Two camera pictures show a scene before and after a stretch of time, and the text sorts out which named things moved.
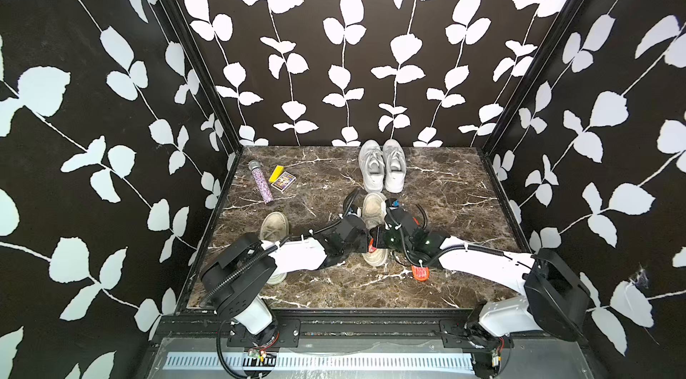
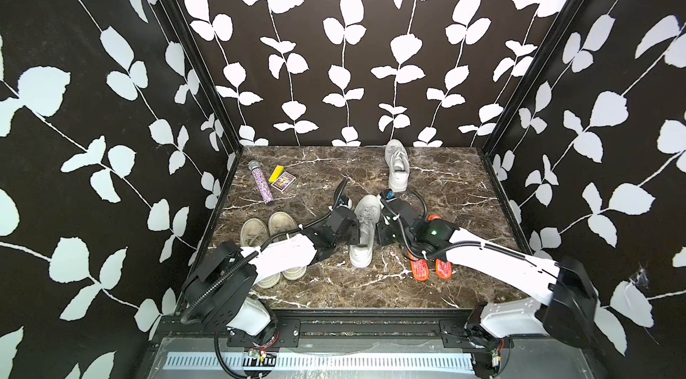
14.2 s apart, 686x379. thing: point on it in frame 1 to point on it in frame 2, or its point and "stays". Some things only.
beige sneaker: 374,209 to 280,222
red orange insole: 421,273 stays
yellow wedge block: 279,170 stays
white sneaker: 372,159 to 367,211
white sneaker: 395,165 stays
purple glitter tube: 255,166 stays
